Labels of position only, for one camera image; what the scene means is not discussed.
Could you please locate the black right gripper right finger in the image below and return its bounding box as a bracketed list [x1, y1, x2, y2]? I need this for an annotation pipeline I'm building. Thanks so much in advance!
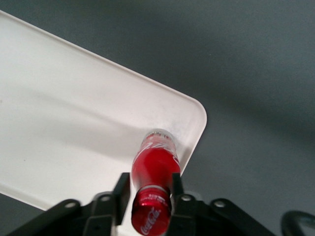
[167, 173, 271, 236]

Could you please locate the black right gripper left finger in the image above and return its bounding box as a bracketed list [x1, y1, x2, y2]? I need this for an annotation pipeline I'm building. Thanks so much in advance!
[7, 173, 130, 236]

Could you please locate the red coke bottle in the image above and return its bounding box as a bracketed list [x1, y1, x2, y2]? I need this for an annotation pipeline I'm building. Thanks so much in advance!
[131, 128, 182, 236]

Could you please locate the cream plastic tray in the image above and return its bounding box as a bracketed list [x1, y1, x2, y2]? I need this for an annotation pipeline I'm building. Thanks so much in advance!
[0, 9, 208, 236]

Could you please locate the grey table mat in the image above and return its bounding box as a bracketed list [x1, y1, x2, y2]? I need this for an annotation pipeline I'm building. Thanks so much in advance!
[0, 0, 315, 236]

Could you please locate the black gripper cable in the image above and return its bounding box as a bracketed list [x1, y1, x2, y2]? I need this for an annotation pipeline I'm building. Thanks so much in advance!
[280, 210, 315, 236]

